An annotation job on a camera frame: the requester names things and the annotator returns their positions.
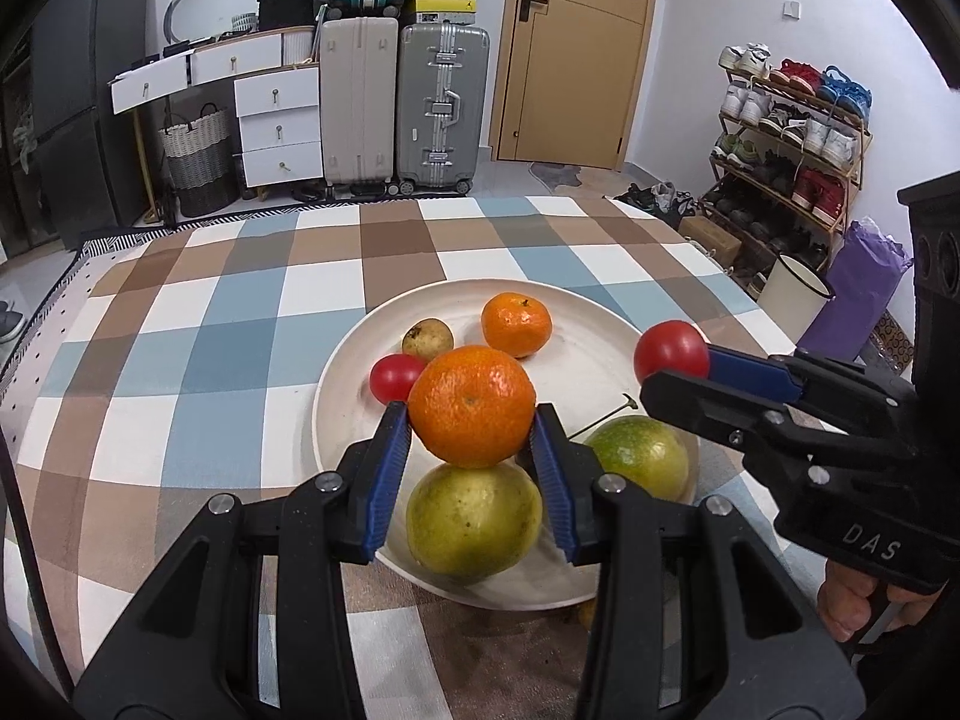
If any black white patterned rug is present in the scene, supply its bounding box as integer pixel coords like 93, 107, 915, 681
0, 236, 173, 391

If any patterned doormat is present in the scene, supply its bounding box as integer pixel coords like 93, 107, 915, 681
862, 311, 916, 368

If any black refrigerator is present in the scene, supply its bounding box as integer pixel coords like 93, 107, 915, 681
0, 0, 155, 256

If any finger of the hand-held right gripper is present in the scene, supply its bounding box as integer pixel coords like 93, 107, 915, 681
705, 345, 920, 460
640, 369, 792, 467

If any purple bag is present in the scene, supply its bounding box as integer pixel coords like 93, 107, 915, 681
795, 219, 914, 365

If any white drawer cabinet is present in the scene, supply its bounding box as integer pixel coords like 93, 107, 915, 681
111, 28, 325, 190

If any person's right hand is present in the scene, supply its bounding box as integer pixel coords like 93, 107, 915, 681
816, 564, 877, 642

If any cream round plate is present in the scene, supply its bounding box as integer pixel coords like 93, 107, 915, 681
310, 279, 702, 611

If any wooden shoe rack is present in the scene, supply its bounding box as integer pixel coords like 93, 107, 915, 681
697, 64, 875, 293

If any cardboard box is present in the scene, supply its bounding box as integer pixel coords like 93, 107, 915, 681
679, 216, 743, 263

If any checkered tablecloth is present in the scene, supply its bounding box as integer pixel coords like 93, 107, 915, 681
0, 195, 848, 720

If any small orange mandarin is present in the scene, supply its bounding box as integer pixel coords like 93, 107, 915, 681
481, 292, 553, 359

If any large yellow-green passion fruit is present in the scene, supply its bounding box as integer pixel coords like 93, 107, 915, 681
406, 459, 543, 582

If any pair of dark sneakers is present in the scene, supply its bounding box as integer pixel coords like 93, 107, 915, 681
615, 181, 698, 222

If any grey door mat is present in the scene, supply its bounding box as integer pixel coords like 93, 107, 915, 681
529, 163, 586, 188

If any large orange mandarin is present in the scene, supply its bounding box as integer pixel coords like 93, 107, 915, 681
407, 345, 537, 470

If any small yellow-green passion fruit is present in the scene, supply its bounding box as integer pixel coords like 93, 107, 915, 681
583, 415, 691, 505

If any beige hard suitcase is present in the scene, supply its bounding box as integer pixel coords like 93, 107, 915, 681
320, 15, 400, 192

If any red cherry tomato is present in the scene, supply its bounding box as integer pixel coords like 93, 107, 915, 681
634, 320, 711, 383
369, 355, 428, 406

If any woven laundry basket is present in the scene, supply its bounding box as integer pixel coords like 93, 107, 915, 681
157, 103, 239, 217

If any wooden door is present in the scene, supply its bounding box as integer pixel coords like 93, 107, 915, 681
495, 0, 665, 170

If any yellow shoe box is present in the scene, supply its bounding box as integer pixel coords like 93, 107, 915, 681
411, 0, 478, 27

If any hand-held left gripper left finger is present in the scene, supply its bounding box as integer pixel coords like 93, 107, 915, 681
71, 401, 413, 720

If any curved chrome tube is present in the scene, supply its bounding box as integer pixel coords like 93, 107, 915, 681
165, 0, 275, 46

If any silver hard suitcase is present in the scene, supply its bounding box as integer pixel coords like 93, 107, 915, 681
395, 24, 491, 194

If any white enamel bucket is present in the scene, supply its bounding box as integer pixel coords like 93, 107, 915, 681
757, 253, 835, 346

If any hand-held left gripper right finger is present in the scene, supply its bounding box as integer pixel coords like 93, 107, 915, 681
529, 403, 867, 720

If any shoe rack with shoes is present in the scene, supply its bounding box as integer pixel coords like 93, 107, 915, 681
701, 43, 875, 271

